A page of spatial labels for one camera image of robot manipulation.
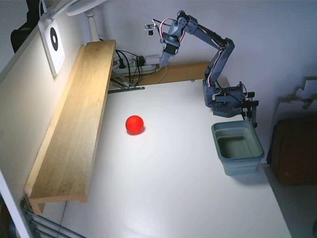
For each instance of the blue-grey gripper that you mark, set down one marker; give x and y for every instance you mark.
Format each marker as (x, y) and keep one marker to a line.
(167, 50)

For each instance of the red ball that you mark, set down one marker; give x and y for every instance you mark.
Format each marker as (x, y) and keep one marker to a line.
(134, 124)

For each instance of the blue-grey robot arm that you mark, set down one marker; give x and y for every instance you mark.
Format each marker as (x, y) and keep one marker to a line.
(198, 29)

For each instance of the grey plastic container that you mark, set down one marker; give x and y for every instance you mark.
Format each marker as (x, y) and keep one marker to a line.
(237, 168)

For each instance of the white power adapter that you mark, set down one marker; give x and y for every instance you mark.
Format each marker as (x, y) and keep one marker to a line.
(151, 59)

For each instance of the black power plug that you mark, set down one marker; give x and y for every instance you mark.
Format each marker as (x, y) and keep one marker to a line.
(141, 61)

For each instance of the wooden back board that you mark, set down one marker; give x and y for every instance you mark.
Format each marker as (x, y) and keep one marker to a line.
(183, 72)

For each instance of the black table clamp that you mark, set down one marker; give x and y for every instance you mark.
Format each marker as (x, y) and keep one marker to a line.
(252, 109)

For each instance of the long wooden shelf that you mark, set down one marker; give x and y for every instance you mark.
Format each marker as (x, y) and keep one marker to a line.
(81, 119)

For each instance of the white device with black circle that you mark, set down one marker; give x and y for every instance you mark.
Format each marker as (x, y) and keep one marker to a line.
(55, 59)

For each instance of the cream partition panel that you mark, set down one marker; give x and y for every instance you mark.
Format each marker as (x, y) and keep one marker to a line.
(19, 111)

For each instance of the dark brown cabinet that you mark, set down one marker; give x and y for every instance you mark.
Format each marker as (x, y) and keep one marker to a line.
(294, 153)

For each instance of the small wrist camera board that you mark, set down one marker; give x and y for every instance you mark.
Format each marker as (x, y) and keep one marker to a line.
(149, 26)

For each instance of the metal shelf bracket rail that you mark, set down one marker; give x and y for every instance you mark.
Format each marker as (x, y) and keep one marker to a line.
(123, 89)

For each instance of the white lamp post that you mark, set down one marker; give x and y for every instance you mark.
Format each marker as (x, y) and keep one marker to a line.
(92, 27)

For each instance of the metal frame rails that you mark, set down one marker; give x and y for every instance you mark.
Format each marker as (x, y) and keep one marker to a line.
(42, 223)

